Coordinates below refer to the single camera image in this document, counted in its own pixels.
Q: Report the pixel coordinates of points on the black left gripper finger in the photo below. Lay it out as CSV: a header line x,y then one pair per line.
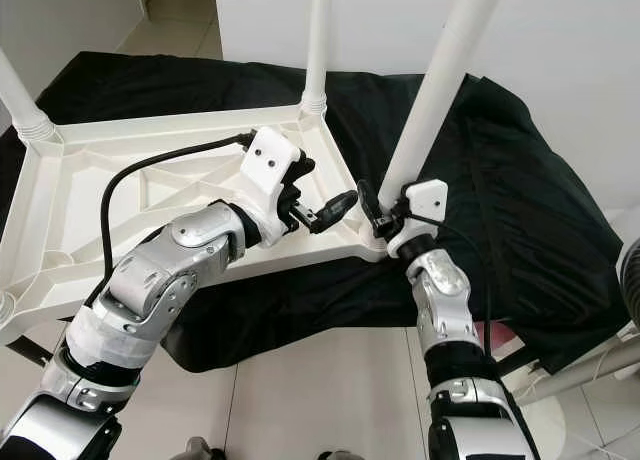
x,y
340,208

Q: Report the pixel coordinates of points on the grey robot right leg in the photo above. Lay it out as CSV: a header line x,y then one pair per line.
x,y
335,456

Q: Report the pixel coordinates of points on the white metal pole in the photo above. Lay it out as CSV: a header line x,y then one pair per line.
x,y
585,372

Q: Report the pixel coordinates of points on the white plastic table top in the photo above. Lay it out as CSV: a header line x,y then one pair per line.
x,y
80,200

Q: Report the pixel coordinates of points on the black cloth cover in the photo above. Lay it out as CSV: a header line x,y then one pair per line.
x,y
510,230

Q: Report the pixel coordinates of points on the pink cushioned seat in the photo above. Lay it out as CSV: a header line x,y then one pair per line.
x,y
498,336

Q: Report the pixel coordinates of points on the grey robot left leg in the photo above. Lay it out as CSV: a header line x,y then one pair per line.
x,y
198,450

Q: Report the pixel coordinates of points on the grey robot leg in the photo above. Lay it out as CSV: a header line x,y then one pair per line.
x,y
198,450
335,456

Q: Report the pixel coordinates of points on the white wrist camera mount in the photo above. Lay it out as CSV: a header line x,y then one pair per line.
x,y
428,198
272,165

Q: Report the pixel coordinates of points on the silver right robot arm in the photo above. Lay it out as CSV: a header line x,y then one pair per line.
x,y
440,300

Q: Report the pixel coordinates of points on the white fan head grille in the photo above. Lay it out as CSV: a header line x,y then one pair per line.
x,y
630,280

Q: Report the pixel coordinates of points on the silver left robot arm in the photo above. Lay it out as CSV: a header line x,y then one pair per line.
x,y
160,280

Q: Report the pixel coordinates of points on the white plastic table leg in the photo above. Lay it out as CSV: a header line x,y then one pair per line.
x,y
445,80
320,40
25,105

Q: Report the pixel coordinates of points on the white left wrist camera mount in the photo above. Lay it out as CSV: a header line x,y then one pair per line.
x,y
272,165

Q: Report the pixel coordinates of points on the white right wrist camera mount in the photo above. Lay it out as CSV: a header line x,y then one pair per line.
x,y
428,198

